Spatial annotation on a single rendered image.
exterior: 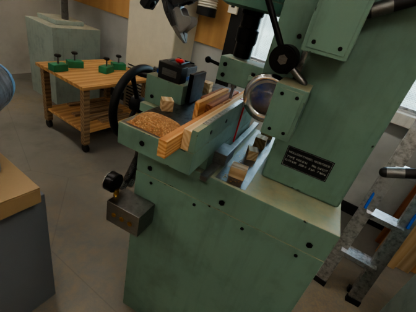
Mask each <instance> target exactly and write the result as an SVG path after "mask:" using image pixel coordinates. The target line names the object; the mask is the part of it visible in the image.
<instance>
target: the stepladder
mask: <svg viewBox="0 0 416 312"><path fill-rule="evenodd" d="M415 150H416V119H415V121H414V122H413V124H412V125H411V127H410V129H409V130H408V131H407V133H406V135H405V136H404V138H403V140H402V141H401V143H400V144H399V146H398V147H397V149H396V150H395V152H394V153H393V155H392V157H391V158H390V159H389V161H388V163H387V164H386V166H385V167H400V168H409V167H407V166H405V165H406V163H407V162H408V161H409V159H410V158H411V156H412V155H413V153H414V152H415ZM395 180H396V178H384V177H382V176H380V175H379V177H378V178H377V180H376V181H375V183H374V184H373V186H372V187H371V189H370V190H369V192H368V194H367V195H366V196H365V198H364V200H363V201H362V203H361V204H360V206H359V207H358V209H357V211H356V212H355V213H354V215H353V217H352V218H351V219H350V222H349V223H348V224H347V226H346V227H345V229H344V231H343V232H342V234H341V235H340V239H339V241H338V242H337V243H336V245H335V247H334V248H333V249H332V251H331V252H330V254H329V256H328V257H327V258H326V260H325V261H324V263H323V265H322V266H321V268H320V269H319V271H318V272H317V274H316V275H315V277H314V278H313V280H315V281H317V283H319V284H321V285H322V286H323V287H324V286H325V284H326V283H327V280H328V278H329V277H330V275H331V274H332V272H333V271H334V269H335V268H336V267H337V265H338V263H339V262H340V260H341V259H342V258H343V256H344V257H345V258H347V259H349V260H351V261H353V262H354V263H356V264H358V265H359V266H362V267H363V268H364V270H363V271H362V273H361V274H360V275H359V277H358V278H357V280H356V281H355V283H354V284H353V285H350V284H349V285H348V286H347V291H348V292H349V293H347V294H346V296H345V301H347V302H349V303H351V304H353V305H355V306H356V307H359V306H360V304H361V301H362V300H363V298H364V297H365V295H366V294H367V293H368V291H369V289H370V288H371V287H372V285H373V284H374V283H375V281H376V280H377V278H378V277H379V276H380V274H381V273H382V271H383V270H384V268H385V267H386V266H387V264H388V263H389V262H390V260H391V259H392V257H393V256H394V255H395V253H396V252H397V250H398V249H399V248H400V246H401V245H402V244H403V242H404V241H405V239H406V238H407V237H408V235H409V233H410V232H411V231H412V229H413V228H414V226H415V225H416V194H415V196H414V197H413V198H412V200H411V201H410V203H409V205H408V206H407V207H406V209H405V211H404V212H403V213H402V215H401V216H400V218H399V219H397V218H395V217H392V216H390V215H388V214H386V213H384V212H382V211H380V210H378V209H376V208H377V206H378V205H379V203H380V202H381V200H382V199H383V197H384V196H385V194H386V193H387V192H388V190H389V188H390V187H391V186H392V184H393V182H394V181H395ZM368 219H370V220H372V221H374V222H376V223H378V224H380V225H382V226H384V227H386V228H388V229H390V230H391V231H390V232H389V234H388V235H387V237H386V238H385V239H384V241H383V242H382V244H381V245H380V247H379V248H378V250H377V251H376V252H375V254H374V255H373V257H371V256H369V255H367V254H365V253H363V252H361V251H359V250H358V249H356V248H354V247H353V246H351V244H352V243H353V241H354V240H355V239H356V237H357V236H358V234H359V233H360V231H361V230H362V228H363V227H364V225H365V224H366V223H367V221H368Z"/></svg>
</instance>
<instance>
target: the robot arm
mask: <svg viewBox="0 0 416 312"><path fill-rule="evenodd" d="M196 1H198V0H162V4H163V9H164V12H165V15H166V17H167V19H168V21H169V23H170V25H171V26H172V28H173V30H174V31H175V33H176V34H177V36H178V38H179V39H180V40H181V41H182V42H183V43H187V40H188V34H187V33H188V32H189V31H190V30H191V29H192V28H194V27H195V26H196V25H197V18H196V17H191V16H190V15H189V13H188V10H187V8H184V6H185V5H188V6H189V5H192V4H194V3H195V2H196ZM158 2H159V0H140V5H141V6H142V7H143V8H144V9H150V10H154V8H155V6H156V5H157V3H158ZM14 93H15V82H14V79H13V77H12V75H11V73H10V72H9V71H8V70H7V69H6V68H5V67H4V66H3V65H1V64H0V111H1V110H2V109H3V108H4V107H5V106H6V105H7V104H8V103H9V102H10V101H11V100H12V97H13V95H14Z"/></svg>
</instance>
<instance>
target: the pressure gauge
mask: <svg viewBox="0 0 416 312"><path fill-rule="evenodd" d="M122 183H123V176H122V175H121V174H119V173H117V172H115V171H110V172H109V173H107V174H106V175H105V177H104V179H103V181H102V188H103V189H105V190H107V191H109V192H111V193H113V196H117V195H119V188H120V187H121V185H122Z"/></svg>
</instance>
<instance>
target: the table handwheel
mask: <svg viewBox="0 0 416 312"><path fill-rule="evenodd" d="M143 72H145V73H151V72H153V67H152V66H149V65H146V64H140V65H137V66H134V67H132V68H130V69H129V70H128V71H127V72H125V73H124V74H123V76H122V77H121V78H120V80H119V81H118V83H117V84H116V86H115V88H114V90H113V93H112V95H111V99H110V104H109V109H108V119H109V123H110V127H111V130H112V131H113V133H114V134H115V136H116V137H118V117H117V114H118V105H119V100H120V98H121V95H122V93H123V91H124V89H125V87H126V86H127V84H128V83H129V82H130V81H131V83H132V88H133V92H134V95H133V96H132V97H131V98H130V99H129V102H128V105H129V109H130V110H132V111H131V113H130V115H129V117H131V116H134V115H135V114H136V112H137V113H142V112H143V111H141V110H140V109H139V108H140V102H142V101H144V97H141V96H139V93H138V89H137V84H136V75H138V74H140V73H143ZM129 117H128V118H129Z"/></svg>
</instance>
